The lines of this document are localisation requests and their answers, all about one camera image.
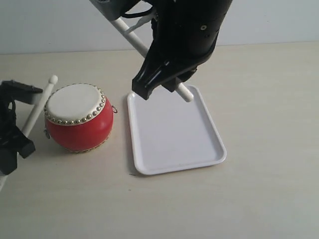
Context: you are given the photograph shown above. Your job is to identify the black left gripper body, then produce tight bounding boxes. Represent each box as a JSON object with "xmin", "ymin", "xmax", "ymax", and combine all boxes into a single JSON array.
[{"xmin": 0, "ymin": 99, "xmax": 25, "ymax": 152}]

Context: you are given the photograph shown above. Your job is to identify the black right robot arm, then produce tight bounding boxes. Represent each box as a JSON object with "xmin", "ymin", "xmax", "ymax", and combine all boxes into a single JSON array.
[{"xmin": 132, "ymin": 0, "xmax": 232, "ymax": 100}]

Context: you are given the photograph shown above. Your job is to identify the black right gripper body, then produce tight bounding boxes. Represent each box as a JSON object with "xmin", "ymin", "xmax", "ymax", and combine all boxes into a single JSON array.
[{"xmin": 151, "ymin": 0, "xmax": 232, "ymax": 75}]

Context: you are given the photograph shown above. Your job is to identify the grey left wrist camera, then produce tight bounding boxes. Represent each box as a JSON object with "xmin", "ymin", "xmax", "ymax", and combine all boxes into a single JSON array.
[{"xmin": 0, "ymin": 80, "xmax": 43, "ymax": 105}]

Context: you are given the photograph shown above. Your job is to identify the white drumstick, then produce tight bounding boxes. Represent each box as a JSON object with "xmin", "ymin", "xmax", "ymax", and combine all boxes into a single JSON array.
[
  {"xmin": 0, "ymin": 75, "xmax": 58, "ymax": 188},
  {"xmin": 110, "ymin": 18, "xmax": 194, "ymax": 102}
]

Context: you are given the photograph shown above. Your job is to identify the red small drum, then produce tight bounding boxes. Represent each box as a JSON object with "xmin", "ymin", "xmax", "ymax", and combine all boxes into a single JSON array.
[{"xmin": 44, "ymin": 83, "xmax": 118, "ymax": 152}]

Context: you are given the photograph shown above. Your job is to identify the white plastic tray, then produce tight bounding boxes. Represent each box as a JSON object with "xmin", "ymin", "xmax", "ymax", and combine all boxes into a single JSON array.
[{"xmin": 127, "ymin": 85, "xmax": 227, "ymax": 175}]

